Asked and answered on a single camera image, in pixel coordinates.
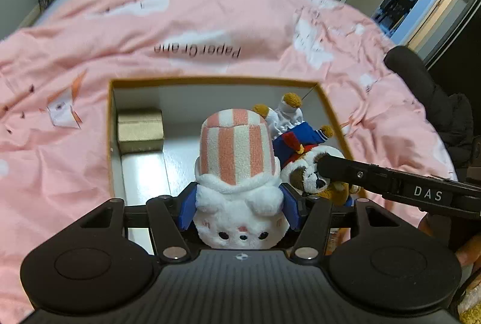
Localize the orange cardboard box white inside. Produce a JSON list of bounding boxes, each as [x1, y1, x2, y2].
[[107, 76, 362, 246]]

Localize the small gold box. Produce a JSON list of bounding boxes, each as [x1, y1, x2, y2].
[[116, 108, 166, 155]]

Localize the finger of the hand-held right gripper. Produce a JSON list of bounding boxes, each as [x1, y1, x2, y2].
[[317, 154, 398, 202]]

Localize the long white box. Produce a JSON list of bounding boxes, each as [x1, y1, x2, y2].
[[120, 150, 174, 243]]

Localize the white plush pink striped hat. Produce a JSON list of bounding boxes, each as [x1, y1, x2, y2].
[[193, 108, 291, 249]]

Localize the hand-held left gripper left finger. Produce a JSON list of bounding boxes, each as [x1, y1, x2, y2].
[[80, 183, 198, 261]]

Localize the black jacket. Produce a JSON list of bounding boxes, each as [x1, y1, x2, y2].
[[383, 45, 476, 175]]

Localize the brown bear plush sailor outfit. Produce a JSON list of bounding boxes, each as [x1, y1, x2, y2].
[[253, 93, 362, 207]]

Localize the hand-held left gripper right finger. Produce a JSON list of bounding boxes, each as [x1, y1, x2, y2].
[[280, 183, 392, 261]]

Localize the pink printed blanket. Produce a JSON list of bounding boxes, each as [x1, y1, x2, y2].
[[0, 0, 464, 324]]

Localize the person's leg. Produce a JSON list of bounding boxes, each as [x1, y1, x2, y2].
[[453, 236, 481, 271]]

